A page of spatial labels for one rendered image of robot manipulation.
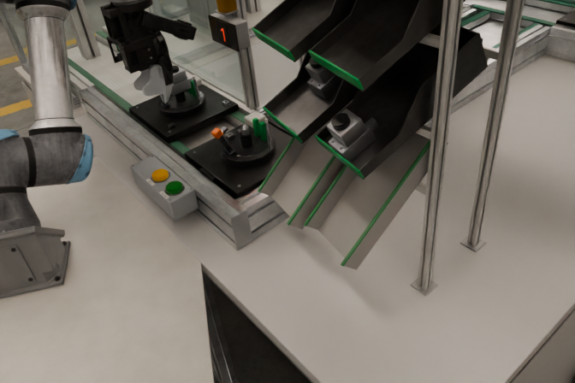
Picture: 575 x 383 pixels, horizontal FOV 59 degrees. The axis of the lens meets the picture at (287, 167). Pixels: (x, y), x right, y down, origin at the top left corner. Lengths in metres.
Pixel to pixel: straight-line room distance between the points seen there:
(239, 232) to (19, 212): 0.47
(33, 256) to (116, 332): 0.25
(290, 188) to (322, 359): 0.35
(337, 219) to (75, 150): 0.63
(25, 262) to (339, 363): 0.69
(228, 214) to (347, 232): 0.30
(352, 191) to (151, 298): 0.48
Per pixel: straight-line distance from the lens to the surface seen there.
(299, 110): 0.98
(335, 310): 1.06
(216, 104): 1.54
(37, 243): 1.20
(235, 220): 1.14
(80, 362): 1.12
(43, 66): 1.32
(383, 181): 0.97
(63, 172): 1.28
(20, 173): 1.26
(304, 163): 1.08
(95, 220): 1.41
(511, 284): 1.15
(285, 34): 0.91
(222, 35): 1.39
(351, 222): 0.98
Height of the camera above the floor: 1.70
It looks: 37 degrees down
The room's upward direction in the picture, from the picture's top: 6 degrees counter-clockwise
